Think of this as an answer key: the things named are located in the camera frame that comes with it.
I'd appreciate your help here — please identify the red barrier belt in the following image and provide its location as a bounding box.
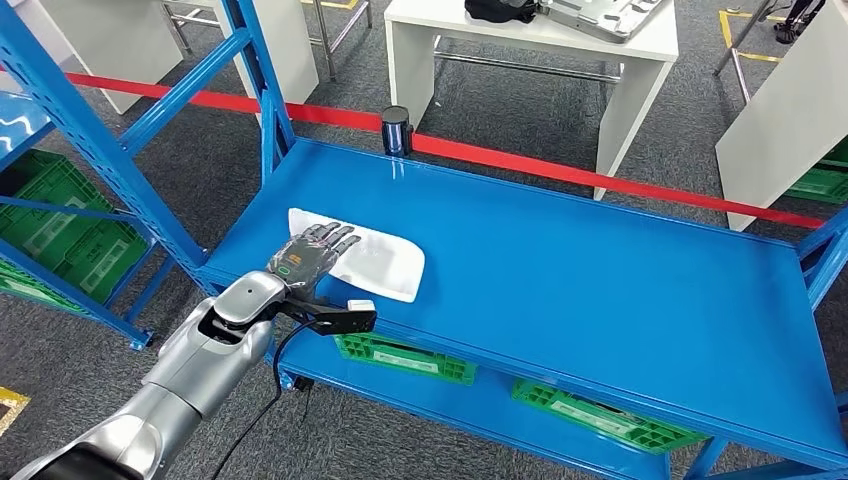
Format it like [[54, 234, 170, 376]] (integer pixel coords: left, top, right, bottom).
[[62, 71, 386, 132], [410, 132, 826, 231]]

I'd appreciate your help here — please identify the white curved plastic part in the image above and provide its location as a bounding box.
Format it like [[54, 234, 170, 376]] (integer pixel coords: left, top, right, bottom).
[[286, 207, 426, 305]]

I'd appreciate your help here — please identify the blue metal shelf rack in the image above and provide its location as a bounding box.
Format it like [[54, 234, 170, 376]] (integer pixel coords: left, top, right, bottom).
[[0, 0, 848, 480], [0, 89, 177, 351]]

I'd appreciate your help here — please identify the white table with steel bar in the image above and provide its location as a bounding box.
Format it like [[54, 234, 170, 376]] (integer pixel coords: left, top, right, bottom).
[[384, 0, 680, 201]]

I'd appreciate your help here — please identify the black stanchion post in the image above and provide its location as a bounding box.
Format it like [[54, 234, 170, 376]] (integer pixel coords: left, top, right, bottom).
[[381, 105, 415, 158]]

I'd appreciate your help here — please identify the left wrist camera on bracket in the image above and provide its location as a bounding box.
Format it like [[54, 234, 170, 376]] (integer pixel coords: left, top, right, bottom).
[[283, 298, 379, 337]]

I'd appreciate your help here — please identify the grey metal tray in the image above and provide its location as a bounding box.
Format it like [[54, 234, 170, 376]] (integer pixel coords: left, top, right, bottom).
[[539, 0, 667, 44]]

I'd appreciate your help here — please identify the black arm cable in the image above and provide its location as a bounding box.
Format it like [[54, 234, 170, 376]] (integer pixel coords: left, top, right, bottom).
[[210, 319, 321, 480]]

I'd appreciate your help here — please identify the white panel table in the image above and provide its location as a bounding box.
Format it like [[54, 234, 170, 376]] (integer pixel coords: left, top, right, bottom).
[[714, 0, 848, 232]]

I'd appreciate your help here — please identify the steel stool frame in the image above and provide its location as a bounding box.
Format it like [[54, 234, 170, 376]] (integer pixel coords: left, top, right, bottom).
[[714, 0, 776, 105]]

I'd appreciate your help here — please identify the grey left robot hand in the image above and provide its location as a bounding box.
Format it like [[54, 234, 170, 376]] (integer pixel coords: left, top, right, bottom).
[[266, 221, 363, 303]]

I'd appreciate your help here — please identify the black bag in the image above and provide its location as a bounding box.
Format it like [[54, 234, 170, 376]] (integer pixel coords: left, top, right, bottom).
[[463, 0, 539, 24]]

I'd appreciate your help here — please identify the yellow floor tape square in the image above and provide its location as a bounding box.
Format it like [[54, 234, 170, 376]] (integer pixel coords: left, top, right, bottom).
[[0, 387, 31, 437]]

